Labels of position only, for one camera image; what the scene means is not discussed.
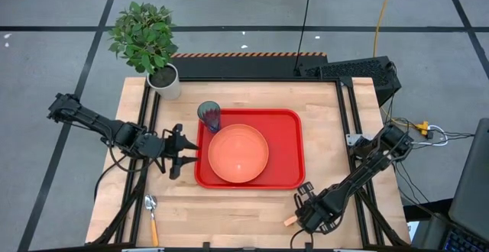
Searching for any metal spoon with wooden handle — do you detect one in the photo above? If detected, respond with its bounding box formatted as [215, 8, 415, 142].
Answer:
[144, 194, 160, 247]

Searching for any yellow hanging cable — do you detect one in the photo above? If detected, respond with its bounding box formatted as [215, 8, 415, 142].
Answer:
[373, 0, 395, 58]

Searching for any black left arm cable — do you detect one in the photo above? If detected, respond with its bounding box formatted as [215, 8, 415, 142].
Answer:
[93, 144, 169, 203]

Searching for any blue faceted plastic cup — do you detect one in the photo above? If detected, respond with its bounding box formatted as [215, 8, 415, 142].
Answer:
[196, 100, 222, 134]

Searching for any white cable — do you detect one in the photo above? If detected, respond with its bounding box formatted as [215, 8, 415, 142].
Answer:
[411, 124, 449, 147]

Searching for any red plastic tray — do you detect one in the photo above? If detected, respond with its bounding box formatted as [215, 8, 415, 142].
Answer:
[193, 108, 306, 190]

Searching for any black perforated computer case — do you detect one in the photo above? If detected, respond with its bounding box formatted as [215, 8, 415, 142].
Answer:
[299, 55, 403, 107]

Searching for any green leafy plant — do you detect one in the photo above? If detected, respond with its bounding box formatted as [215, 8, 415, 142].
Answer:
[108, 1, 180, 75]

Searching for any white plant pot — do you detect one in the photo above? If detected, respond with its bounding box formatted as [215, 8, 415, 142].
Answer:
[146, 63, 182, 101]

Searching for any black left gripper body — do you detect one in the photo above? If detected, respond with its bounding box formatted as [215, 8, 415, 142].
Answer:
[152, 123, 184, 180]

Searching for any black hanging cable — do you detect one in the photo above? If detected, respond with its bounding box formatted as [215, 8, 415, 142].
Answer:
[293, 0, 315, 73]

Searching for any orange plastic plate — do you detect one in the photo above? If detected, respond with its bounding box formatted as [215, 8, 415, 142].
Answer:
[207, 124, 270, 184]

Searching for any yellow cable connector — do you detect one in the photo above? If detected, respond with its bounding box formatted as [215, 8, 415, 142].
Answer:
[415, 120, 431, 137]

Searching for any silver arm base bracket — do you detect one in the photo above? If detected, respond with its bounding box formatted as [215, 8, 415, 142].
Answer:
[345, 133, 372, 147]

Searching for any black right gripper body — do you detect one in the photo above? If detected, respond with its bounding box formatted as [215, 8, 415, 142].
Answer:
[293, 181, 345, 234]

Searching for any black aluminium table frame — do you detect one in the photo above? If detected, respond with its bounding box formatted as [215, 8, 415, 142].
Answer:
[86, 76, 412, 252]

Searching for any black hazard-striped cable cover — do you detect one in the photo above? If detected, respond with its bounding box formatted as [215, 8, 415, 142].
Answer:
[170, 51, 329, 79]

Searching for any grey laptop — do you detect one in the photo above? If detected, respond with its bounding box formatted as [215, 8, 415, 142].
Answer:
[439, 117, 489, 252]

